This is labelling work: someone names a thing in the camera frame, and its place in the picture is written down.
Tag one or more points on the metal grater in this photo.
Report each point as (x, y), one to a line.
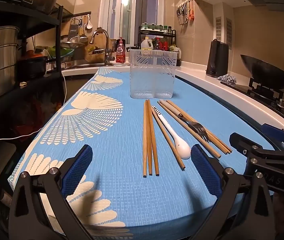
(72, 31)

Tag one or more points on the white framed window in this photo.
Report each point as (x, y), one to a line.
(129, 17)

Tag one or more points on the black metal shelf unit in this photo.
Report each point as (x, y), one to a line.
(59, 42)

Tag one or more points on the metal bowl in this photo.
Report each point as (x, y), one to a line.
(73, 44)

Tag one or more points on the black wok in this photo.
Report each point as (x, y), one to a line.
(262, 72)

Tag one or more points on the green plastic basin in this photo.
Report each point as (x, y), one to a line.
(61, 52)

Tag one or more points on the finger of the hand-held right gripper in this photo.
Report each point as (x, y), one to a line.
(274, 132)
(242, 145)

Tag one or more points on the blue white patterned mat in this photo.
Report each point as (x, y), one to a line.
(122, 142)

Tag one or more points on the steel kitchen faucet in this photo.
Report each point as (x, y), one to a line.
(106, 52)

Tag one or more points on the white jug yellow label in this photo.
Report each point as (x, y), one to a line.
(147, 43)

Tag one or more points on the row of spice jars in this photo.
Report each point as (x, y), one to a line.
(157, 27)

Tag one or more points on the red dish soap pouch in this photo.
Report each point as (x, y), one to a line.
(120, 52)

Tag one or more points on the clear plastic utensil holder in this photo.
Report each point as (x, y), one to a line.
(152, 80)

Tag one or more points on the white ceramic spoon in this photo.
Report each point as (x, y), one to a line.
(183, 150)

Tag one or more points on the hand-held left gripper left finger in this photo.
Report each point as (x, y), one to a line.
(78, 170)

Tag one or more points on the brown ceramic jar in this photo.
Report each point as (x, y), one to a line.
(45, 1)

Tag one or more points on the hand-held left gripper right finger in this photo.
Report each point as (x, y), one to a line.
(207, 172)

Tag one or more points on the white hanging ladle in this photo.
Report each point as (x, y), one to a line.
(89, 24)

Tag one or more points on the dark red cloth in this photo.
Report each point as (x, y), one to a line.
(36, 115)

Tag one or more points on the black electric kettle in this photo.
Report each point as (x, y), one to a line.
(217, 60)

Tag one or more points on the dark sauce bottle red cap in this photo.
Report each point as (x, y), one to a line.
(158, 44)

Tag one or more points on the black pot orange lid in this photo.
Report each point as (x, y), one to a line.
(31, 67)

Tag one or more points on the grey checked dish rag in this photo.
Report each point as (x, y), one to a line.
(228, 79)

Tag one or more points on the orange hanging tool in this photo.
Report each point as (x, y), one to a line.
(192, 12)

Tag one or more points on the red label sauce bottle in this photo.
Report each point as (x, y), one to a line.
(165, 45)

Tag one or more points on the white wall vent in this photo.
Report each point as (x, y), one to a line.
(229, 32)
(218, 30)

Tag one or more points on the steel kitchen sink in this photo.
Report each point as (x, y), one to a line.
(86, 63)

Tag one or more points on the wooden cutting board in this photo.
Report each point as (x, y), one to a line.
(99, 42)

